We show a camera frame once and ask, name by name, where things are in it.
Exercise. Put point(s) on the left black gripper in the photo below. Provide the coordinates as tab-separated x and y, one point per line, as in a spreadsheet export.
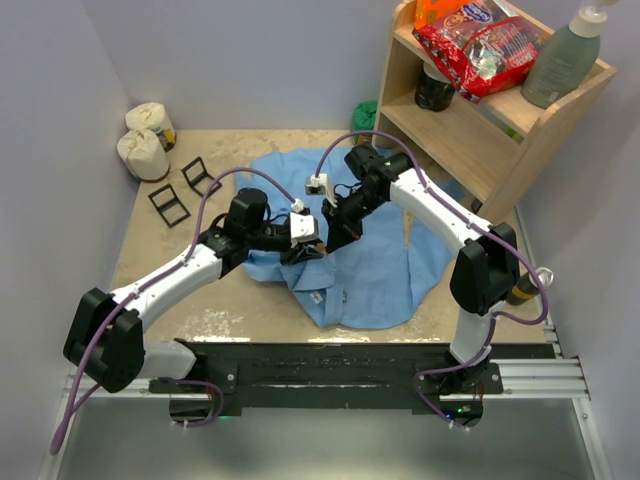
293	256

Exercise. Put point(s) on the black stand rear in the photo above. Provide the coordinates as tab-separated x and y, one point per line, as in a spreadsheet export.
198	178

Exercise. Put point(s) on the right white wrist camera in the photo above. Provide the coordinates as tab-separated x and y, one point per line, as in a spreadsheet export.
320	184

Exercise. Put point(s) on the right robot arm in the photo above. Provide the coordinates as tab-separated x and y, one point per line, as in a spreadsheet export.
486	267

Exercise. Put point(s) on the wooden shelf unit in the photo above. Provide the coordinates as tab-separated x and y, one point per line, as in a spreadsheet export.
495	149

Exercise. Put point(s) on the green pump bottle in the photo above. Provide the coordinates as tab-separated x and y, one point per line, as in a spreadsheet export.
568	56

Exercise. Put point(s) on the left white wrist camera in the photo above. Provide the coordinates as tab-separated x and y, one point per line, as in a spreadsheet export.
303	228

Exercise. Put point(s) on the orange snack box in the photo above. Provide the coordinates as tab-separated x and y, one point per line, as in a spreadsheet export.
429	11

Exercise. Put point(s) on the blue button shirt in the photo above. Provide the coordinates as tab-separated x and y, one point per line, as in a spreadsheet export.
386	278

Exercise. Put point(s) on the green lidded container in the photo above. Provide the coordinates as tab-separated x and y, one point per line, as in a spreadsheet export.
363	119

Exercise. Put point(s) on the white cloth bag rear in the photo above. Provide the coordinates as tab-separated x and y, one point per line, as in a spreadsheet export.
153	116

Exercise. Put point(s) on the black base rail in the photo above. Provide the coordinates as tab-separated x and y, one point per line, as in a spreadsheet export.
397	376

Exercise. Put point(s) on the dark jar on shelf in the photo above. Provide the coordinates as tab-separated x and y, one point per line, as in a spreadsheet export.
434	91

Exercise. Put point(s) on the dark glass bottle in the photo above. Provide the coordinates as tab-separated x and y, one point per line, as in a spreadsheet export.
526	289

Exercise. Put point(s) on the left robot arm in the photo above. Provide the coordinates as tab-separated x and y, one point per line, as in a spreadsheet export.
106	339

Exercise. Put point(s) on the white cloth bag front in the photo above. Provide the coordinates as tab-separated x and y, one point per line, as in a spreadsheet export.
143	155

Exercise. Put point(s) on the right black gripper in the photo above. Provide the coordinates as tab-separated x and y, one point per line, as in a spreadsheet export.
342	229

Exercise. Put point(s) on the black stand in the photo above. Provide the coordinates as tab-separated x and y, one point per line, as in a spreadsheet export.
198	178
168	205

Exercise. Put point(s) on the white cloth bag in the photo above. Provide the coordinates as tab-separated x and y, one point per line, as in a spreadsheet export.
143	155
153	116

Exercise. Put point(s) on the black stand front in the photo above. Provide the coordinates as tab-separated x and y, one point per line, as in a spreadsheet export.
168	205

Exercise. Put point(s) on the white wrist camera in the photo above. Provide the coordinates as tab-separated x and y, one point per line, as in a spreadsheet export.
303	228
320	184

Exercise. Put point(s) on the red candy bag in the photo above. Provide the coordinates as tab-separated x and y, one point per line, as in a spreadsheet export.
482	47

